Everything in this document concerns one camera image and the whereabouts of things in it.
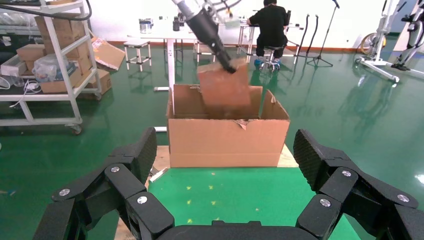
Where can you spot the yellow wheel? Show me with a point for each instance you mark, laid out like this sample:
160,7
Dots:
364,41

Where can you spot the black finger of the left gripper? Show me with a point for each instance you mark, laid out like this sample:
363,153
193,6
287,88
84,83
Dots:
228,64

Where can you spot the white flat box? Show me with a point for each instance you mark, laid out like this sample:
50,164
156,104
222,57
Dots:
13,68

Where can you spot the white wheeled shelf cart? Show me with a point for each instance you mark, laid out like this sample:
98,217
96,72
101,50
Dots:
71,96

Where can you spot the small white frame stool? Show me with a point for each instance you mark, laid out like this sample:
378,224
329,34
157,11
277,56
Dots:
137,44

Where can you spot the flattened cardboard sheet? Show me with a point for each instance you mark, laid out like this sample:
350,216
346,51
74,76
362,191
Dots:
107,54

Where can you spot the black bottle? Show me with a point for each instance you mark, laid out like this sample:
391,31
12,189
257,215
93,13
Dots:
176,24

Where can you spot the small brown cardboard box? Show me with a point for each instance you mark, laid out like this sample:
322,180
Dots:
31,53

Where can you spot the silver metal bracket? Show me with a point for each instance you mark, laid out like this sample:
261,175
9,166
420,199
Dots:
159,174

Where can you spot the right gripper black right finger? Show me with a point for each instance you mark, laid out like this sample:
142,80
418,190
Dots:
348,195

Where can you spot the black swivel stool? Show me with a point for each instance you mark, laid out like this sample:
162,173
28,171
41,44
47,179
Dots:
270,49

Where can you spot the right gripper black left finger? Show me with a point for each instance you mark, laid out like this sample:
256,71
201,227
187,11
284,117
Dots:
109,198

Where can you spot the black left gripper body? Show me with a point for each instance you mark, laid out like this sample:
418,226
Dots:
207,31

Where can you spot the black tripod stand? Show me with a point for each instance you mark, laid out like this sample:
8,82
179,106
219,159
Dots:
319,59

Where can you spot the person in black clothes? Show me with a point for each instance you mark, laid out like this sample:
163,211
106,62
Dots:
271,23

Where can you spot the black curved pole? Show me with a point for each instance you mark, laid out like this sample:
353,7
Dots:
302,36
312,36

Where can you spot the small taped cardboard box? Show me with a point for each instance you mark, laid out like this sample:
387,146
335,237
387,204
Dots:
225,89

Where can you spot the white humanoid robot legs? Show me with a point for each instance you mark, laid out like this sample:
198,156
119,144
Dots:
412,36

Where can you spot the cardboard box beside cart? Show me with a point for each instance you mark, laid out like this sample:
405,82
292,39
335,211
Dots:
104,82

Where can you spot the green cloth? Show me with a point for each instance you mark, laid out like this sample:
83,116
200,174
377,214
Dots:
238,195

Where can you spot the large open cardboard carton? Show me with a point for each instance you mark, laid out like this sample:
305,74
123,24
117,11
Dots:
225,142

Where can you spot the white desk behind person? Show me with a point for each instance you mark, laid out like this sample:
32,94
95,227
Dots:
248,43

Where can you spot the clear plastic bag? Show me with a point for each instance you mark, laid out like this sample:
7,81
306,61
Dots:
48,68

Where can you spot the metal can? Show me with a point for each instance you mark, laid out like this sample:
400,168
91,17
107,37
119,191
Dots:
145,26

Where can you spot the wide low cardboard box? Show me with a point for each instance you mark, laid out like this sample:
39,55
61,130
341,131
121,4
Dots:
59,86

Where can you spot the white standing desk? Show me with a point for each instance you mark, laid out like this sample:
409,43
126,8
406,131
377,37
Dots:
171,66

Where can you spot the tall stacked cardboard box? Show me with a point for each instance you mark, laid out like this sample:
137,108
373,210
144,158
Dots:
63,33

